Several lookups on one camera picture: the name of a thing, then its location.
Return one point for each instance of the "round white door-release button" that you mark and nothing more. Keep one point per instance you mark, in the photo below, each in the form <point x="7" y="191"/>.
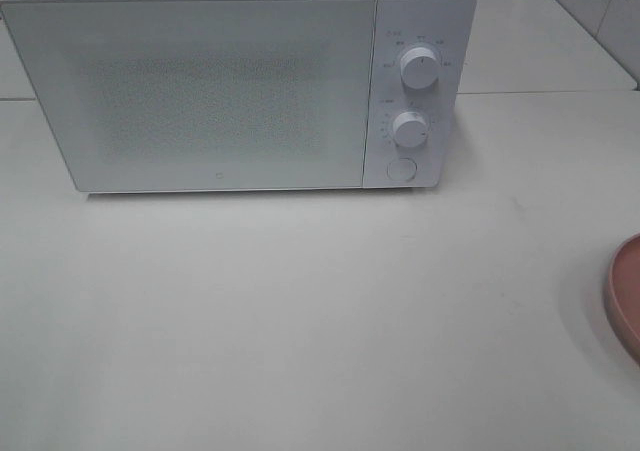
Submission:
<point x="402" y="170"/>

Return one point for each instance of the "lower white timer knob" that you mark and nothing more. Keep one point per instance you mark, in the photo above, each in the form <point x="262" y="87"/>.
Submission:
<point x="409" y="129"/>

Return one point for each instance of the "white microwave door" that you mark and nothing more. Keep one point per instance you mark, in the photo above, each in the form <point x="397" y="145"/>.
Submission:
<point x="199" y="95"/>

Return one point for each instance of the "white microwave oven body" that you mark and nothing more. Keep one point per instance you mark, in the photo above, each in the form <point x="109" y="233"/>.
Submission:
<point x="443" y="25"/>

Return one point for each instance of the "pink round plate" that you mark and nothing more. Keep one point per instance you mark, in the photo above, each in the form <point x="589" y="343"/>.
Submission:
<point x="621" y="295"/>

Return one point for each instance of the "upper white power knob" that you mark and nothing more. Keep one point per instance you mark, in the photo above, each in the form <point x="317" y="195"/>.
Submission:
<point x="419" y="67"/>

